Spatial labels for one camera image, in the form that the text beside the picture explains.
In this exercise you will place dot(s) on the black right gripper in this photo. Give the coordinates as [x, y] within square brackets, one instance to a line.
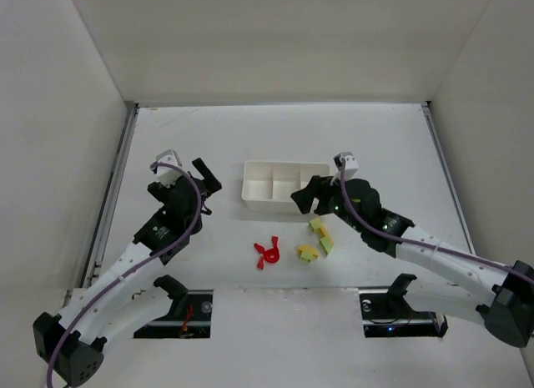
[321, 194]

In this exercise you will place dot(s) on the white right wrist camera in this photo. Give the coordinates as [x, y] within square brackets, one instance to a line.
[346, 165]

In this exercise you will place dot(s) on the red lego wing piece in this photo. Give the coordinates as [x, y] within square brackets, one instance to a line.
[270, 256]

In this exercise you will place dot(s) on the round yellow lego brick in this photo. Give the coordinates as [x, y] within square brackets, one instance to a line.
[307, 248]

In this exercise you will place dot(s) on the small green lego brick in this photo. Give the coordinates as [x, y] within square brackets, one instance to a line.
[307, 257]

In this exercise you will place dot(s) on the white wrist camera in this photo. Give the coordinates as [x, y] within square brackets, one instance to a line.
[165, 167]
[346, 165]

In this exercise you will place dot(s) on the long yellow lego brick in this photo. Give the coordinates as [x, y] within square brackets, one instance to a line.
[318, 228]

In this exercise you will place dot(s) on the aluminium rail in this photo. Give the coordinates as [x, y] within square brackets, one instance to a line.
[426, 109]
[96, 251]

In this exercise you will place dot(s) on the white three-compartment tray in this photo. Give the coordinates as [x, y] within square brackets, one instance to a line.
[268, 185]

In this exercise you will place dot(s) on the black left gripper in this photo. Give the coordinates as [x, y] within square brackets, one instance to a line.
[202, 188]

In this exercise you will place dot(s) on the left aluminium rail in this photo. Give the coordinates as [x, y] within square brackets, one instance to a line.
[96, 251]

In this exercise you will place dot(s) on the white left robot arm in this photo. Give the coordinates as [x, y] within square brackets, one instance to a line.
[136, 289]

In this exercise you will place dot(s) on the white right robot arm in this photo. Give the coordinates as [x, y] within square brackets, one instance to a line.
[496, 296]

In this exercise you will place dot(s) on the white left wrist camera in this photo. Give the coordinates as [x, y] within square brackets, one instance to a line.
[165, 167]

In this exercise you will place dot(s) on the right aluminium rail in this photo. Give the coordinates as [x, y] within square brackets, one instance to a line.
[426, 109]

